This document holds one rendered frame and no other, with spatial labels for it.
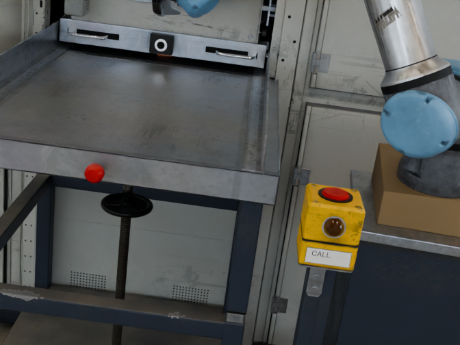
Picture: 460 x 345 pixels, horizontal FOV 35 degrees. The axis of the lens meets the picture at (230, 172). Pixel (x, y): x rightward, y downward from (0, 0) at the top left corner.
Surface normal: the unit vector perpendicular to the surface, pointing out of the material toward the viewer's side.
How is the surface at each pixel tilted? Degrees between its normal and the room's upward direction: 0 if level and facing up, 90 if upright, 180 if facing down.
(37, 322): 0
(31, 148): 90
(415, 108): 101
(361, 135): 90
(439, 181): 77
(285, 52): 90
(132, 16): 90
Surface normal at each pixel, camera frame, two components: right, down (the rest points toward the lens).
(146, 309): 0.12, -0.92
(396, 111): -0.52, 0.43
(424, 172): -0.58, -0.01
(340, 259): -0.06, 0.36
